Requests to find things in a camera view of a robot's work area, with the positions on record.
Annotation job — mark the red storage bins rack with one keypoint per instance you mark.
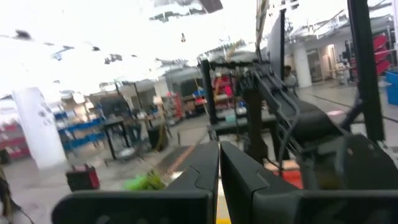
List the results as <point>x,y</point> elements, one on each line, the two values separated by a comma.
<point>381,54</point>

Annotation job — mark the person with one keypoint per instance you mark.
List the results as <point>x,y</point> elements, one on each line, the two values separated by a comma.
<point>289,80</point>

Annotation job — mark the slim white pillar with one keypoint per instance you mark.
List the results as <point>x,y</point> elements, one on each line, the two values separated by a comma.
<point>302,67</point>

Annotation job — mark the red and black box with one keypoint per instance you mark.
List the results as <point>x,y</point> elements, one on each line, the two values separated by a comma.
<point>82,178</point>

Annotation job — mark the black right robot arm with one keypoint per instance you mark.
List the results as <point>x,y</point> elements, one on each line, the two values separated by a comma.
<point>280,105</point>

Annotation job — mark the blue storage shelf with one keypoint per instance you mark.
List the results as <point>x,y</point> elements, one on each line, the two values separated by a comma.
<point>82,133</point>

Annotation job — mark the dark monitor panel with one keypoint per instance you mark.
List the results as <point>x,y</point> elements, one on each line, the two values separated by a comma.
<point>275,46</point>

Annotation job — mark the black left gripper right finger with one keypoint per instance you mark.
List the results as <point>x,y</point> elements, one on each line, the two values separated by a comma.
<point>248,199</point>

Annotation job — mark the orange plastic basket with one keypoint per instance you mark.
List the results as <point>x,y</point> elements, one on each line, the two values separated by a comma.
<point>293,180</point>

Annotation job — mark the wide white pillar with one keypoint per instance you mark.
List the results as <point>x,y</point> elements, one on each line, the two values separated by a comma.
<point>38,127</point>

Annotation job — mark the black aluminium table frame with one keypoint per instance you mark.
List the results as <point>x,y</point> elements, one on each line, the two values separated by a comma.
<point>365,77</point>

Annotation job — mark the black hazard striped floor mat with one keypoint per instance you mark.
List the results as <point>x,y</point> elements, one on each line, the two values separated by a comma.
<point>174,161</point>

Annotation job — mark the blue plastic crate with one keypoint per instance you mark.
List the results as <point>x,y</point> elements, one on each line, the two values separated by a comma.
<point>392,88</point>

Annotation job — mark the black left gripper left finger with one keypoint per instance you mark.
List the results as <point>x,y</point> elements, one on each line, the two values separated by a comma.
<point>186,202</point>

